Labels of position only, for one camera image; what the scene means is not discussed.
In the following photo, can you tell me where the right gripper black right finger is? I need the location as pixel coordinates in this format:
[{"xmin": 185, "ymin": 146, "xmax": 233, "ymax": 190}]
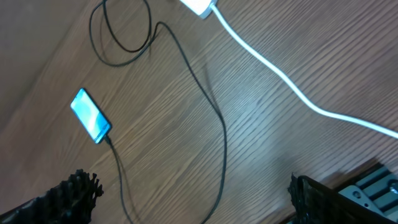
[{"xmin": 287, "ymin": 175, "xmax": 394, "ymax": 224}]

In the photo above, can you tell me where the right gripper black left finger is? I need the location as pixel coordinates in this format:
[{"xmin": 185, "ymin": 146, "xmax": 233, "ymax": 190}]
[{"xmin": 1, "ymin": 169, "xmax": 104, "ymax": 224}]

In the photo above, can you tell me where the white power strip cord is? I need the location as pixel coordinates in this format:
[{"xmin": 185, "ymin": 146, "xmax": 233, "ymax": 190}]
[{"xmin": 209, "ymin": 2, "xmax": 398, "ymax": 140}]

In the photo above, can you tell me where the black Galaxy smartphone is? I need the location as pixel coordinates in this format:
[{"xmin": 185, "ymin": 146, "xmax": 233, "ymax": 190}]
[{"xmin": 70, "ymin": 88, "xmax": 112, "ymax": 144}]

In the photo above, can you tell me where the black USB charging cable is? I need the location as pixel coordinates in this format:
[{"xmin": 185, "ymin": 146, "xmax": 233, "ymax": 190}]
[{"xmin": 88, "ymin": 0, "xmax": 228, "ymax": 224}]

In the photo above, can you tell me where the white power strip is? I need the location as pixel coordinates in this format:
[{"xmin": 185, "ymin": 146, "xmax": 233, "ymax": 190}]
[{"xmin": 180, "ymin": 0, "xmax": 218, "ymax": 19}]

